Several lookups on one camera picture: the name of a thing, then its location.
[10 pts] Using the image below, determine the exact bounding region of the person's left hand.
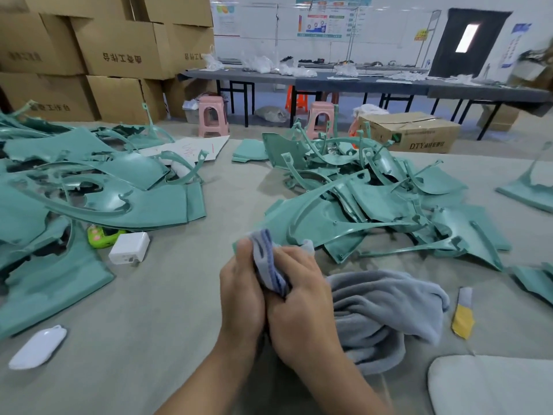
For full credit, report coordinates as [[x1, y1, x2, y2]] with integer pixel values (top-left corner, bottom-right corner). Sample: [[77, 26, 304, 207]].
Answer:
[[218, 237, 267, 351]]

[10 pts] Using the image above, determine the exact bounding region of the person's left forearm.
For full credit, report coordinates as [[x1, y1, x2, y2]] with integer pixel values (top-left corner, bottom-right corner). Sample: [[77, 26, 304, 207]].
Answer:
[[156, 333, 260, 415]]

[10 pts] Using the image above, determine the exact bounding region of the stack of brown cardboard boxes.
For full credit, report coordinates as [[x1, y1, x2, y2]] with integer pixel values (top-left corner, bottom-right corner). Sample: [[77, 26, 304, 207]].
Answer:
[[0, 0, 215, 125]]

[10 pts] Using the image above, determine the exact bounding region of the brown cardboard box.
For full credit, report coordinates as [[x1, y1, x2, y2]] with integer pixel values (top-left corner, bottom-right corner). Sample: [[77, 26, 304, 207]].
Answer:
[[358, 112, 463, 154]]

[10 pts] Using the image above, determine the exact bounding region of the long grey work table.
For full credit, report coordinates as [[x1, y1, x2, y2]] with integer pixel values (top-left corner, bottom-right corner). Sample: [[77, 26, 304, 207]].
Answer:
[[181, 66, 553, 141]]

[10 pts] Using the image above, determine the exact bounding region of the colourful wall poster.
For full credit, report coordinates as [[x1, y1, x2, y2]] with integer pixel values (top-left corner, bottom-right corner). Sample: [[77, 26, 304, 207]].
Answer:
[[297, 9, 349, 40]]

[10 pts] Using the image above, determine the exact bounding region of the white paper sheet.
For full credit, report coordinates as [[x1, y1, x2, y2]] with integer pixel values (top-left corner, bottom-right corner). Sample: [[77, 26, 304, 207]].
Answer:
[[138, 135, 231, 165]]

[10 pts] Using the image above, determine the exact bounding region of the white oval plastic piece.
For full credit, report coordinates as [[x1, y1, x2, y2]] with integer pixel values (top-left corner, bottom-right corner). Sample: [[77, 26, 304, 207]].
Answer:
[[9, 325, 69, 371]]

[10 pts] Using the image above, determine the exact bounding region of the white power adapter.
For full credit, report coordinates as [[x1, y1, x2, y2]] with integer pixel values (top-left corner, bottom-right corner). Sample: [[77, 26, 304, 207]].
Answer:
[[108, 231, 151, 266]]

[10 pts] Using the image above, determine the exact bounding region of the pink plastic stool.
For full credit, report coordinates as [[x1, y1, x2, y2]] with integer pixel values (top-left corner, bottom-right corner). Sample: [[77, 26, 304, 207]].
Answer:
[[197, 95, 230, 138], [306, 101, 336, 140]]

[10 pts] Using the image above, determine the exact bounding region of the dark door with window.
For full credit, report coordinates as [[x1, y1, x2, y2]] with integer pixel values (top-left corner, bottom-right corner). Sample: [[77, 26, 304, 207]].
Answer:
[[429, 8, 512, 80]]

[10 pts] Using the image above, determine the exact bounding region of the yellow-handled deburring knife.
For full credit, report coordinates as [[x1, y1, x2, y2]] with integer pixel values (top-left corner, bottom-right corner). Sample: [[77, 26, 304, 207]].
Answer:
[[452, 286, 476, 341]]

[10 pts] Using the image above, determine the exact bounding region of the white foam sheet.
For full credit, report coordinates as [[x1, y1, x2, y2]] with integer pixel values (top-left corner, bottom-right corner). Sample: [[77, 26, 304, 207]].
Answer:
[[427, 354, 553, 415]]

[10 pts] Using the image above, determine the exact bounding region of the grey-blue wiping cloth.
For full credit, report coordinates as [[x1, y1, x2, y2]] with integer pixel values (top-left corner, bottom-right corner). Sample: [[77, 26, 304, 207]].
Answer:
[[249, 227, 451, 377]]

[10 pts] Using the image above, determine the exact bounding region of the green and yellow gadget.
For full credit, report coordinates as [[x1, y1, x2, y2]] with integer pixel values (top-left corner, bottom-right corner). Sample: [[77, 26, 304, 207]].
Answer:
[[86, 224, 126, 249]]

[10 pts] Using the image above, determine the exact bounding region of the orange object under table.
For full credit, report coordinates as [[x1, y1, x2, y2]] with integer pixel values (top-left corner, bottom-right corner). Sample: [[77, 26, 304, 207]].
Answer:
[[287, 86, 310, 115]]

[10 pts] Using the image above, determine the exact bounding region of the person's right hand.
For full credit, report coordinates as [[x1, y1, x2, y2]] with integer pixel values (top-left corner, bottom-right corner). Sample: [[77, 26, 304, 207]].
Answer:
[[266, 246, 345, 368]]

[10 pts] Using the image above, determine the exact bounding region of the pile of green plastic parts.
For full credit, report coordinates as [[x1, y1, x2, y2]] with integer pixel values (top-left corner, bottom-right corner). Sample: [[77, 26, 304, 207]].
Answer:
[[0, 101, 553, 341]]

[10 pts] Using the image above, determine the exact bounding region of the heap of clear plastic bags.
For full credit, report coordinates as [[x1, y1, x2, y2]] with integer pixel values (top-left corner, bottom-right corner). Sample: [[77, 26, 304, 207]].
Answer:
[[203, 52, 319, 78]]

